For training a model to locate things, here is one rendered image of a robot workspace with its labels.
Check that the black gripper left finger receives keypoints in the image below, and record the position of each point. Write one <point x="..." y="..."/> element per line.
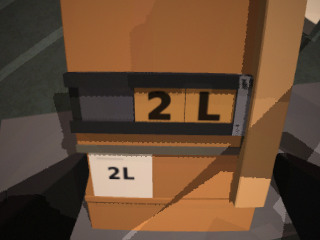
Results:
<point x="45" y="206"/>

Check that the orange letter tile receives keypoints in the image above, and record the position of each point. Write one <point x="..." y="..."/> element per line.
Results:
<point x="209" y="105"/>

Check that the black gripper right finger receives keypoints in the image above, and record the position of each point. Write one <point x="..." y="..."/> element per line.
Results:
<point x="298" y="182"/>

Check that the brown square tile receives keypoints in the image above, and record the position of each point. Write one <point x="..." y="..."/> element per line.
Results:
<point x="159" y="104"/>

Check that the beige flat box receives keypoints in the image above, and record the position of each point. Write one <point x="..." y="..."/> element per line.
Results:
<point x="312" y="15"/>

